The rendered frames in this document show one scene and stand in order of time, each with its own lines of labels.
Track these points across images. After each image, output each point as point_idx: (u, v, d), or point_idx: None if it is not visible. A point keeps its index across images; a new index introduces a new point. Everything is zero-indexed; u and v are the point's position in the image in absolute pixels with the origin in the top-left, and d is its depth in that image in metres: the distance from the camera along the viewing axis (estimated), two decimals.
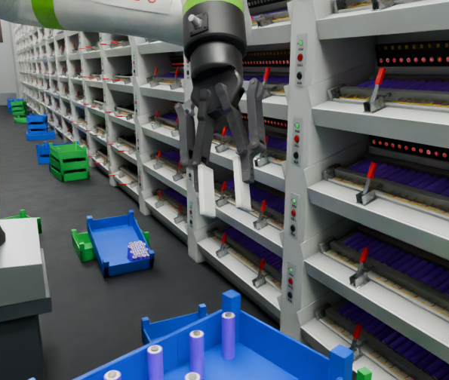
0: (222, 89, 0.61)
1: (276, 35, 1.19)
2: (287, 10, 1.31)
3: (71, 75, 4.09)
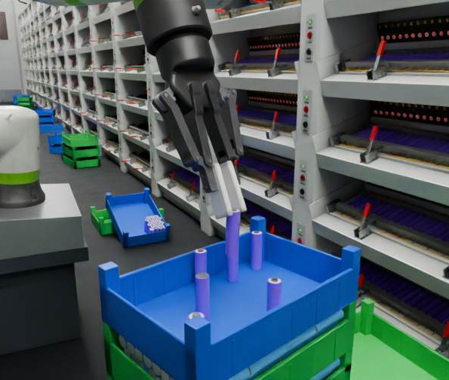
0: None
1: (287, 16, 1.32)
2: None
3: (81, 68, 4.21)
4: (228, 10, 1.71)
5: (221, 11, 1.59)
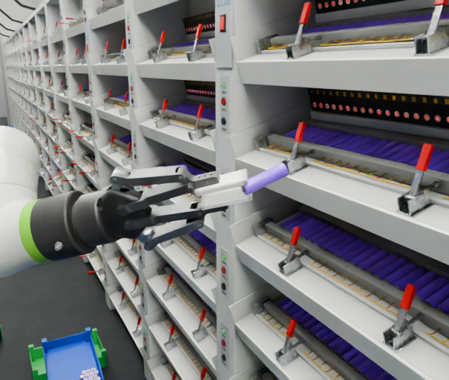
0: None
1: (205, 231, 1.18)
2: None
3: (50, 132, 4.07)
4: None
5: (148, 185, 1.44)
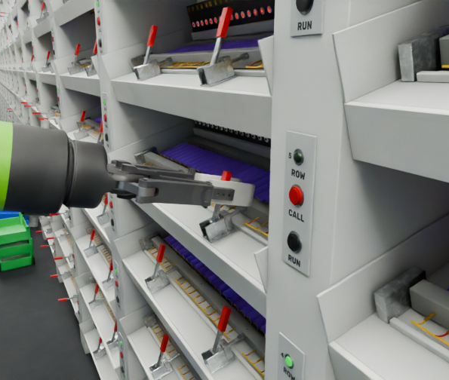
0: (127, 198, 0.52)
1: (237, 283, 0.54)
2: None
3: (26, 122, 3.43)
4: (154, 157, 0.93)
5: None
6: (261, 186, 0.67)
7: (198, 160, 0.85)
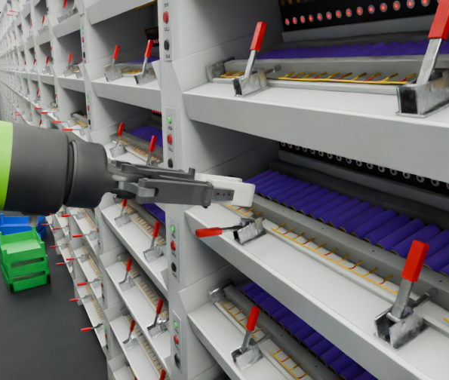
0: (127, 198, 0.52)
1: None
2: None
3: None
4: None
5: (213, 235, 0.60)
6: (435, 251, 0.47)
7: (305, 199, 0.65)
